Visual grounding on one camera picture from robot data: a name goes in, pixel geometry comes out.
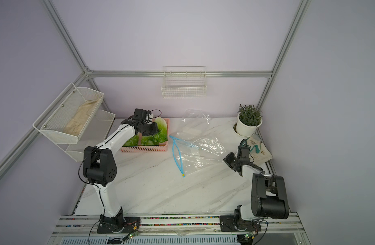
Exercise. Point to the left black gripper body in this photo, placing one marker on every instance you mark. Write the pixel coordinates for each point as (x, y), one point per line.
(149, 129)

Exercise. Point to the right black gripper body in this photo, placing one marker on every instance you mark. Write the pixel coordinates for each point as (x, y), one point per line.
(232, 161)

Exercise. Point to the bagged chinese cabbage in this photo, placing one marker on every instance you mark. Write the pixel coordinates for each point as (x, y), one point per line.
(149, 141)

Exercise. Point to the clear zip-top bag blue seal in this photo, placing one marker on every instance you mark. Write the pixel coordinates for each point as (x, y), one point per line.
(194, 123)

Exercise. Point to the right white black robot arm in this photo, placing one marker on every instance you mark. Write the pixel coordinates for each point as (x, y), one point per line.
(268, 196)

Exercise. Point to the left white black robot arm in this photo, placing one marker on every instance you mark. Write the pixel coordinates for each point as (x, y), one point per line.
(100, 169)

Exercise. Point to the pink plastic basket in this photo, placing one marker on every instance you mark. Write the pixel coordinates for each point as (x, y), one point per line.
(160, 148)

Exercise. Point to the potted green plant white pot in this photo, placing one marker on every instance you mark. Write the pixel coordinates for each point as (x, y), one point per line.
(249, 119)

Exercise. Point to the beige cloth in shelf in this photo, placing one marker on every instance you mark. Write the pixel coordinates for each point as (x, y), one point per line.
(76, 124)

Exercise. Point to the white two-tier mesh shelf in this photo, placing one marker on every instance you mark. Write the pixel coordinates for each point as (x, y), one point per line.
(54, 119)

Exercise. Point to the white wire wall basket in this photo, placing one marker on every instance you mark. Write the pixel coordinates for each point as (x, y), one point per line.
(181, 82)

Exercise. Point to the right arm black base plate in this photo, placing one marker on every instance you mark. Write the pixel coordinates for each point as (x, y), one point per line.
(239, 223)

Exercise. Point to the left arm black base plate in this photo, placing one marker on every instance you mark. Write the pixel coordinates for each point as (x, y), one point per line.
(125, 225)

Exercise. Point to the aluminium front rail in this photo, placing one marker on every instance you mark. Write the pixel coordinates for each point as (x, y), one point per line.
(188, 224)

